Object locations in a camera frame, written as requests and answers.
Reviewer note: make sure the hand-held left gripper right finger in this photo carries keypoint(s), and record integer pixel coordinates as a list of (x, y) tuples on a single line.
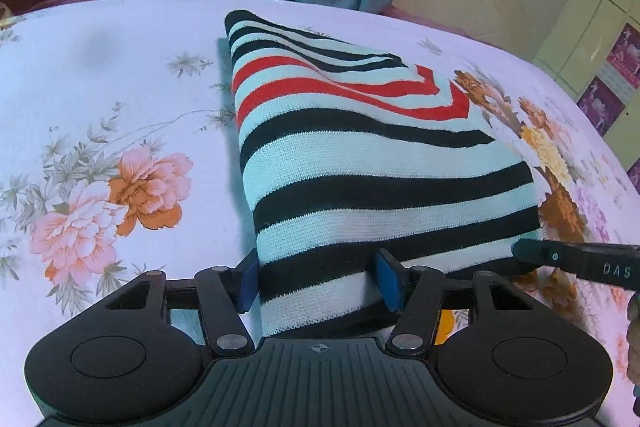
[(387, 279)]

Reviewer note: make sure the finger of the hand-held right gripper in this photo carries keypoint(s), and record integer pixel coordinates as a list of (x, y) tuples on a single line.
[(540, 253)]

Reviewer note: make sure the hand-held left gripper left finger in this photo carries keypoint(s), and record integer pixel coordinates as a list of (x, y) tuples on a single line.
[(248, 284)]

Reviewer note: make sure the black white red striped sweater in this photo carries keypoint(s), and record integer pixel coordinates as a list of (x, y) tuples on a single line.
[(360, 167)]

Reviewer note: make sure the person's right hand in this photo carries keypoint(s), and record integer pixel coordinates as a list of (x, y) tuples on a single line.
[(634, 337)]

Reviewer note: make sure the pink floral bed sheet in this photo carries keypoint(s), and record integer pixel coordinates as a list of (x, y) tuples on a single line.
[(125, 132)]

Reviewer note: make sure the pink cloth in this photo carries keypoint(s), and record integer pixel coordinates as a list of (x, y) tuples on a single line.
[(415, 14)]

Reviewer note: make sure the purple wall poster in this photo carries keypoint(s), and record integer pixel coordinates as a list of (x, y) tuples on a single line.
[(600, 104), (625, 57)]

